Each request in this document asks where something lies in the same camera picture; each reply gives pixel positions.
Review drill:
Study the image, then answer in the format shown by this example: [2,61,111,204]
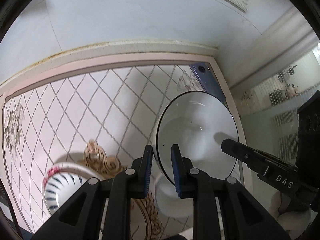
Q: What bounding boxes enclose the plain white bowl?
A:
[152,90,239,184]

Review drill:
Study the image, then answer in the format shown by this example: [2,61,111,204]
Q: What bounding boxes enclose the white plate blue stripes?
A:
[42,172,89,215]

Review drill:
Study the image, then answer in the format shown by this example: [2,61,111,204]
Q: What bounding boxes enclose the blue smartphone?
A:
[190,62,226,103]

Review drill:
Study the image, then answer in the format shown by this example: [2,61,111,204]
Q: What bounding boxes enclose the white plate grey pattern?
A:
[42,162,104,187]

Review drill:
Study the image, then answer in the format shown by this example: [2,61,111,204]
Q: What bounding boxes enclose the pink diamond pattern table mat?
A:
[1,53,245,233]

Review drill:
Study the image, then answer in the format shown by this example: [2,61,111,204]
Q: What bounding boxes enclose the glass sliding door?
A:
[229,29,320,181]

